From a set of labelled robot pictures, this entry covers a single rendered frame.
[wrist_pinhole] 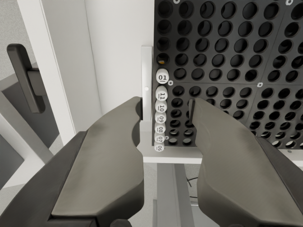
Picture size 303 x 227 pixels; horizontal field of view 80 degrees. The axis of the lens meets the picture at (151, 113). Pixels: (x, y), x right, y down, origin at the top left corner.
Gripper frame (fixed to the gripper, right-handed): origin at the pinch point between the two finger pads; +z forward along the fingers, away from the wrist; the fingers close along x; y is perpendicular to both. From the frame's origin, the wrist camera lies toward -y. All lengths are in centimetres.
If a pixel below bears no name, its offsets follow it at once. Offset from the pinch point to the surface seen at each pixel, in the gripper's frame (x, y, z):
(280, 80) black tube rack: 11.9, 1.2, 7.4
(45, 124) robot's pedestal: -34, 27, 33
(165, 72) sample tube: 0.1, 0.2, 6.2
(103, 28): -7.4, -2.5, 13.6
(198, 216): 42, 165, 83
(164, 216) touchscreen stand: 6, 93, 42
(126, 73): -4.9, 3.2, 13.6
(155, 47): -0.9, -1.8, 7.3
